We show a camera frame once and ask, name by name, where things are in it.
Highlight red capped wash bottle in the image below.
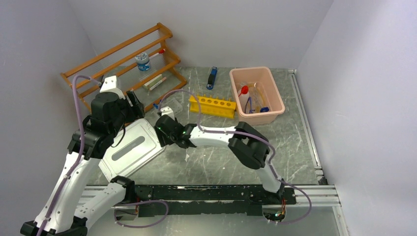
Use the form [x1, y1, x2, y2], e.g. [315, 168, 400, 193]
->
[238, 85, 250, 113]

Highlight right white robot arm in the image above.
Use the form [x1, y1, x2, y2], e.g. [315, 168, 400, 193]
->
[154, 115, 285, 204]

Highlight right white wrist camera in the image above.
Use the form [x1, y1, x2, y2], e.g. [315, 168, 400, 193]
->
[160, 106, 176, 120]

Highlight pink plastic bin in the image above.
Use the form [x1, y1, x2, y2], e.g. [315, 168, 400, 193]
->
[229, 66, 285, 125]

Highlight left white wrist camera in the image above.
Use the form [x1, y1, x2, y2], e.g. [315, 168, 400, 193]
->
[100, 75, 125, 99]

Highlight red capped thermometer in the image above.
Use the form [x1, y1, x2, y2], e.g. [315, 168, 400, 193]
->
[149, 49, 166, 59]

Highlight blue lidded jar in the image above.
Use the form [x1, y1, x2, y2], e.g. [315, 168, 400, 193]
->
[135, 52, 150, 71]

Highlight metal tray lid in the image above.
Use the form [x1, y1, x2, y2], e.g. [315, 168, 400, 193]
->
[99, 118, 165, 181]

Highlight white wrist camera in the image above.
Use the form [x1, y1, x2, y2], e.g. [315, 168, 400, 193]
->
[160, 106, 176, 120]
[100, 75, 125, 99]

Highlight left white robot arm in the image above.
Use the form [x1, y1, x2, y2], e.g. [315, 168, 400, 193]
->
[20, 91, 144, 236]

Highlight black base frame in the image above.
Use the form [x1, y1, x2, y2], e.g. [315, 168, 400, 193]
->
[119, 184, 297, 217]

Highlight blue safety goggles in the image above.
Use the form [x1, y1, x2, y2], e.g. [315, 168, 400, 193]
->
[244, 97, 255, 114]

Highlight yellow test tube rack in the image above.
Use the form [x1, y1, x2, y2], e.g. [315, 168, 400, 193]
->
[189, 95, 237, 119]

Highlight orange wooden shelf rack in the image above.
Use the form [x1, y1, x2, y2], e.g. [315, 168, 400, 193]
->
[60, 23, 187, 111]

